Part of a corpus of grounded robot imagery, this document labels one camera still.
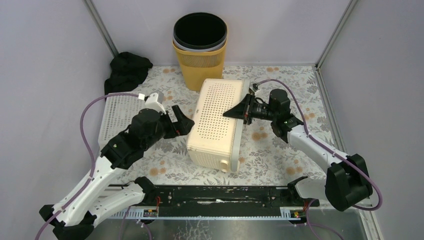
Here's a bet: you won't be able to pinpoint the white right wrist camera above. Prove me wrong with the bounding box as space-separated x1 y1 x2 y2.
249 83 260 95

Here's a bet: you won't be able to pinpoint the yellow perforated waste bin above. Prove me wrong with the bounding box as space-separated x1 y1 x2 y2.
172 41 227 92

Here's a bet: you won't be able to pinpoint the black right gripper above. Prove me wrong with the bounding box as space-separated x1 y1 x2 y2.
223 93 277 126

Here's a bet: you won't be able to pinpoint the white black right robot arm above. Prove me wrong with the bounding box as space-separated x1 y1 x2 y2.
223 89 373 212

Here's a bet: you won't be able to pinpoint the aluminium frame rails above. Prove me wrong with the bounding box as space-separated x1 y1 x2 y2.
64 0 385 240

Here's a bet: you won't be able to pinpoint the black bin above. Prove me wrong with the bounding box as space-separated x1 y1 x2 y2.
173 12 228 50

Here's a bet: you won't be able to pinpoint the black crumpled cloth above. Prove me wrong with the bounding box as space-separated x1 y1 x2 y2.
104 51 153 95

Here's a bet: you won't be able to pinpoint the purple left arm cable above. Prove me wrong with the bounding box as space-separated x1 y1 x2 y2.
34 92 143 240

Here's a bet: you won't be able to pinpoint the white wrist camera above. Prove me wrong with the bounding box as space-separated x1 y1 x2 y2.
249 83 260 95
138 91 166 115

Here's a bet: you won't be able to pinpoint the cream large plastic basket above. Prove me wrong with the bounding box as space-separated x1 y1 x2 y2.
186 78 250 173

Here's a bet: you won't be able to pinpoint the white perforated plastic basket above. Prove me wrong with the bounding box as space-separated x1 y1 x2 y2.
97 91 145 150

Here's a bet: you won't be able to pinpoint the floral patterned table mat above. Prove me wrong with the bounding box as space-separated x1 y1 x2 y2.
114 65 335 186

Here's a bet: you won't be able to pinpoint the grey bin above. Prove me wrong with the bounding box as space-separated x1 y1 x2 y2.
172 37 227 53

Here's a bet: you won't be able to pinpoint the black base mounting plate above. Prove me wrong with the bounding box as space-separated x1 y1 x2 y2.
137 185 320 219

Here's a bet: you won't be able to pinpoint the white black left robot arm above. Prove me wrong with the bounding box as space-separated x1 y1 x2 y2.
39 105 195 240

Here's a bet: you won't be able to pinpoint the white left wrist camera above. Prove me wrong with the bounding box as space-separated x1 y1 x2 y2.
138 91 166 115

